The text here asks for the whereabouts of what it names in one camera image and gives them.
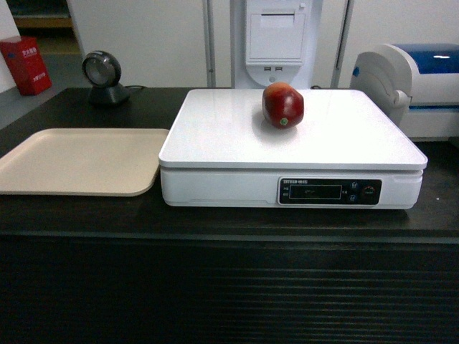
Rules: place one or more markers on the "dark red mango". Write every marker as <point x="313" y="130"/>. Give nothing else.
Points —
<point x="282" y="105"/>

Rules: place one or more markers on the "white checkout scale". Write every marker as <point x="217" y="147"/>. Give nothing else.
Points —
<point x="346" y="153"/>

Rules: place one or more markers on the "black checkout counter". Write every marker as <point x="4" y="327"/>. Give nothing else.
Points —
<point x="134" y="270"/>

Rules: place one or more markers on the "white receipt printer kiosk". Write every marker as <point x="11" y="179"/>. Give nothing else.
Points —
<point x="273" y="41"/>

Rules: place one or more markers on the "beige plastic tray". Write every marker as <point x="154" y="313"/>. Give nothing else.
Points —
<point x="83" y="162"/>

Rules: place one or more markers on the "black barcode scanner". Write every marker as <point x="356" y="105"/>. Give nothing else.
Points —
<point x="103" y="71"/>

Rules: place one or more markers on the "white blue label printer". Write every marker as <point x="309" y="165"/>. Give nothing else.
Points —
<point x="415" y="85"/>

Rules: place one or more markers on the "red fire extinguisher box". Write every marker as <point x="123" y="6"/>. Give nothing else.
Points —
<point x="25" y="63"/>

